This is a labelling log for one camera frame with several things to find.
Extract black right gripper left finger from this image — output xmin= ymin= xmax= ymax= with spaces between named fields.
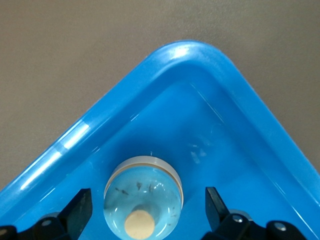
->
xmin=0 ymin=188 xmax=93 ymax=240

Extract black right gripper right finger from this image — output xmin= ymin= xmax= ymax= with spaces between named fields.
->
xmin=201 ymin=186 xmax=307 ymax=240

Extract blue plastic tray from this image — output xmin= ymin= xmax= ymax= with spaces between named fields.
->
xmin=0 ymin=41 xmax=320 ymax=240

